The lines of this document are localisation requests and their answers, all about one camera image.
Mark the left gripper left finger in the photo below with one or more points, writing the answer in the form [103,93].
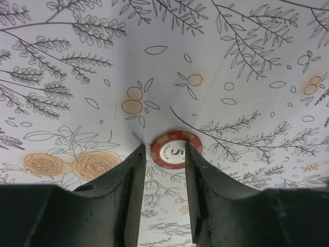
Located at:
[103,212]

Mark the red poker chip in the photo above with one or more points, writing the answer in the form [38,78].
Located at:
[168,150]

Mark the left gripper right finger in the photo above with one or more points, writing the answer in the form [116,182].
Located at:
[225,212]

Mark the floral table mat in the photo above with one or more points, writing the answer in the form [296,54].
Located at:
[83,82]

